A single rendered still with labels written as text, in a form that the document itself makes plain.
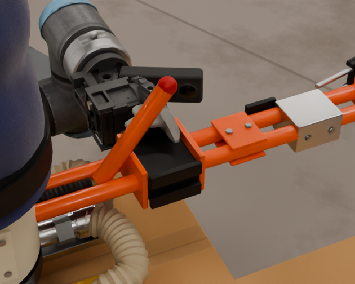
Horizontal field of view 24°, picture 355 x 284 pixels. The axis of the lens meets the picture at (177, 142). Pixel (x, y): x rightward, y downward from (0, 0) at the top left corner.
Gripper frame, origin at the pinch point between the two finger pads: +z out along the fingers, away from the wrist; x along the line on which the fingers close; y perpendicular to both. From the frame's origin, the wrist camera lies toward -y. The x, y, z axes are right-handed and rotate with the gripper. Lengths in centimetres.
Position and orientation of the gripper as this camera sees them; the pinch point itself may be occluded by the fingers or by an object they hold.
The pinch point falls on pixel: (178, 156)
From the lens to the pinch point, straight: 103.0
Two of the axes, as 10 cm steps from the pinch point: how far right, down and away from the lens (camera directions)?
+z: 4.3, 6.0, -6.8
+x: 0.1, -7.5, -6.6
